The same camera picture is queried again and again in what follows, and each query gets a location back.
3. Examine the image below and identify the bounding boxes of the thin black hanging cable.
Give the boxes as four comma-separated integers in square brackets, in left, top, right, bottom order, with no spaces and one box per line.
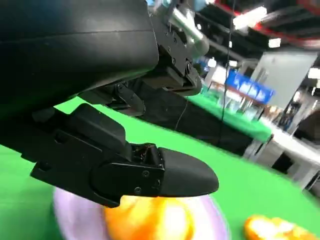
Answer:
[219,0,238,145]

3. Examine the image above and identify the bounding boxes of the grey partition panel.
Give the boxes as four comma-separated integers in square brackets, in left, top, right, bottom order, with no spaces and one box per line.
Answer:
[249,52,318,111]

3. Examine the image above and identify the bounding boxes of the green cloth behind backdrop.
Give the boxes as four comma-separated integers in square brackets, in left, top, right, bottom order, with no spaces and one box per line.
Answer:
[187,83,274,143]

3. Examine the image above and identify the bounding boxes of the silver metal tube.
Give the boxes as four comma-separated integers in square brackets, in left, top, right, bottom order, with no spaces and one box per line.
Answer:
[168,6,210,55]

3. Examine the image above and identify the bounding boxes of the black backdrop cloth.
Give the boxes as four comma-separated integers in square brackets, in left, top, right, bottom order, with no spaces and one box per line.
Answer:
[129,78,255,158]

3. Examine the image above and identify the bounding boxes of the orange white toy bread roll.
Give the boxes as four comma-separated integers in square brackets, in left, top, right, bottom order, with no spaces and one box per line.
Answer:
[103,194,195,240]
[243,214,320,240]

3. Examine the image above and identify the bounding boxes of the white desk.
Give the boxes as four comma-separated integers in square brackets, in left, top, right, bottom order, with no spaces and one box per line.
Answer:
[243,129,320,191]

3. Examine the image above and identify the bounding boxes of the green table cloth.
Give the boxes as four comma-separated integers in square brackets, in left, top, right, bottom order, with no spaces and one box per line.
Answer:
[0,96,320,240]

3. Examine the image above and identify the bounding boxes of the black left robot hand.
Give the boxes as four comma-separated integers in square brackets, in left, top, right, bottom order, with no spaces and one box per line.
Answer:
[0,0,220,209]

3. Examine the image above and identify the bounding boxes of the blue sign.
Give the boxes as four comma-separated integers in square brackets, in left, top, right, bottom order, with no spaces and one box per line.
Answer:
[224,69,276,105]

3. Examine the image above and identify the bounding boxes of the lilac plate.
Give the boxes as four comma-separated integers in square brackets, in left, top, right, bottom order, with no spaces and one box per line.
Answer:
[51,187,231,240]

